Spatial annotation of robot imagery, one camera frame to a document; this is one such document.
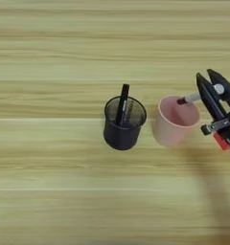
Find black mesh pen holder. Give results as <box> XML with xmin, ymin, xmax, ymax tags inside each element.
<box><xmin>103</xmin><ymin>95</ymin><xmax>148</xmax><ymax>151</ymax></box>

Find black marker pen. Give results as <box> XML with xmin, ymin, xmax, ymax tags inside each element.
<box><xmin>115</xmin><ymin>83</ymin><xmax>130</xmax><ymax>127</ymax></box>

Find red cube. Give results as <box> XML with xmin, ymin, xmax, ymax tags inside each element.
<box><xmin>213</xmin><ymin>131</ymin><xmax>230</xmax><ymax>151</ymax></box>

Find pink plastic cup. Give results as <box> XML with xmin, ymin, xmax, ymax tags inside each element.
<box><xmin>152</xmin><ymin>94</ymin><xmax>201</xmax><ymax>148</ymax></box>

